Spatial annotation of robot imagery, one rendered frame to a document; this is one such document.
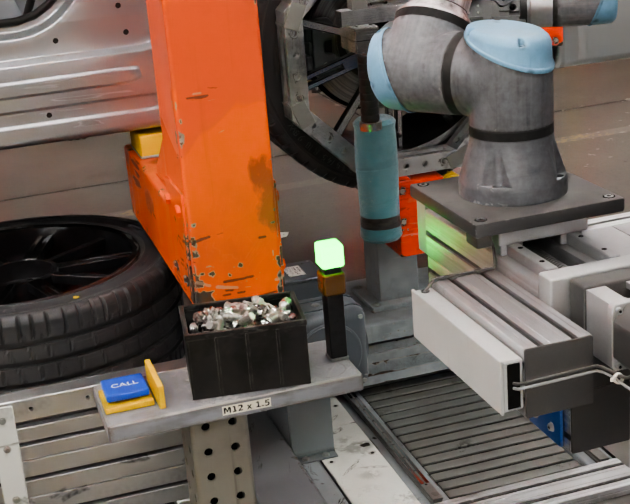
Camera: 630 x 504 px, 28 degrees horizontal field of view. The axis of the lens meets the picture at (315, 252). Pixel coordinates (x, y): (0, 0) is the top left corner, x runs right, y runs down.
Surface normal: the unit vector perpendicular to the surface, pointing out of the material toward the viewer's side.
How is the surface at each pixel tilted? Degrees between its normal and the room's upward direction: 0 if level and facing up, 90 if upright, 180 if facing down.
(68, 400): 90
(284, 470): 0
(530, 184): 73
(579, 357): 90
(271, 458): 0
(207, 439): 90
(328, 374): 0
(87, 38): 90
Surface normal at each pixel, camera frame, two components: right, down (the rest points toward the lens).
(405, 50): -0.51, -0.27
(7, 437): 0.30, 0.29
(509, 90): -0.18, 0.34
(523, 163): 0.04, 0.03
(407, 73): -0.58, 0.15
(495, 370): -0.94, 0.18
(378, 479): -0.07, -0.94
